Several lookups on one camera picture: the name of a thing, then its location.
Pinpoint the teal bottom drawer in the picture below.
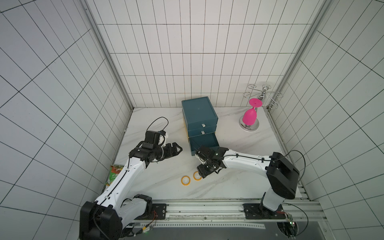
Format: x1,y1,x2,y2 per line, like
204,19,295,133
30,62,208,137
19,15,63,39
189,133,220,156

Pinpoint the yellow tape roll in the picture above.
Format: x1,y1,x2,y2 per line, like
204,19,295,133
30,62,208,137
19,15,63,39
181,176,191,186
193,171,202,181

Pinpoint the teal drawer cabinet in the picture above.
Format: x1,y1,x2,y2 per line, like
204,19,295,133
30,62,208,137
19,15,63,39
182,97,219,139

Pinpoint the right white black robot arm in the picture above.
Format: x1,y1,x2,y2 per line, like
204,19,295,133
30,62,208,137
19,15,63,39
195,146,300,220

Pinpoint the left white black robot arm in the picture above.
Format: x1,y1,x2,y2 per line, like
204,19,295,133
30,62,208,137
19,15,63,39
79,130,183,240

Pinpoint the green snack bag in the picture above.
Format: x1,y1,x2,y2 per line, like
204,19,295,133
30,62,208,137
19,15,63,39
106,165,124,187

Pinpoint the pink goblet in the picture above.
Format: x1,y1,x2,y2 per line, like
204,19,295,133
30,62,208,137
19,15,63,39
242,98,263,126

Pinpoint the chrome glass rack stand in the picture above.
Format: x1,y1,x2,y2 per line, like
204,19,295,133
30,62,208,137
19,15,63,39
239,83,284,132

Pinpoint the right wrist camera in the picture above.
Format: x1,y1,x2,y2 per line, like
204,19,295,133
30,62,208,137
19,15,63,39
196,151,207,162

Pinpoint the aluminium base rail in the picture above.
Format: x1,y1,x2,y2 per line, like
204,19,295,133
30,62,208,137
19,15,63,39
78,199,334,240

